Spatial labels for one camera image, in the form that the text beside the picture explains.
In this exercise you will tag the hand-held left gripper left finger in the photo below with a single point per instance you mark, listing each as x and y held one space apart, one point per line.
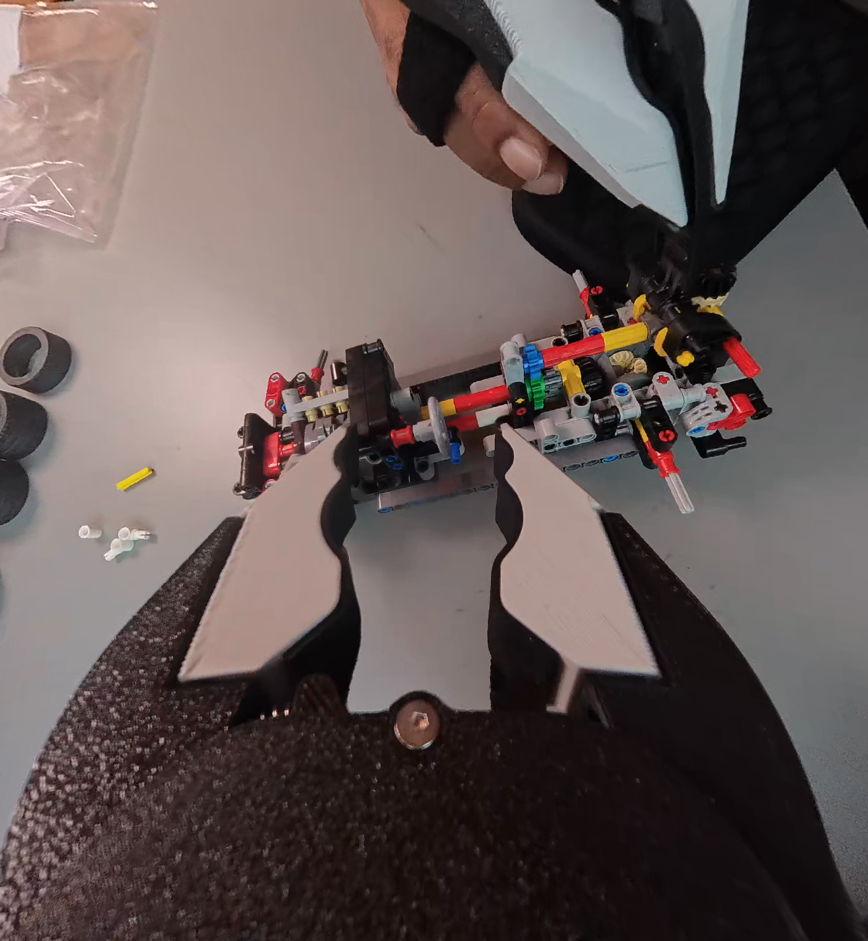
272 588

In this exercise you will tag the clear plastic bag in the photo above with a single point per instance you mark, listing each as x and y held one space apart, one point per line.
51 110

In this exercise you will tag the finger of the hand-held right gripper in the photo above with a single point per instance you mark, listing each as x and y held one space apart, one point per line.
724 59
588 95

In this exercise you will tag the grey desk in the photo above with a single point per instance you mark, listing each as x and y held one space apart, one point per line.
220 257

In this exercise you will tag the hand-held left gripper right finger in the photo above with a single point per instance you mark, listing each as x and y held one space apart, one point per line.
573 588

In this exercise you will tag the toy car chassis model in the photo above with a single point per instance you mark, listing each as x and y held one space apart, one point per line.
588 382

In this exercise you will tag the white tube connector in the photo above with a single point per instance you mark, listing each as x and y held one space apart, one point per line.
90 531

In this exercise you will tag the yellow axle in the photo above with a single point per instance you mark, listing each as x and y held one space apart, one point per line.
136 478

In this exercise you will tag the person's right hand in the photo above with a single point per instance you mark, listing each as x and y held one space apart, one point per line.
500 140

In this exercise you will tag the white angled connector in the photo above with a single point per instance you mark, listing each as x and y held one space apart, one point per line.
134 534
115 548

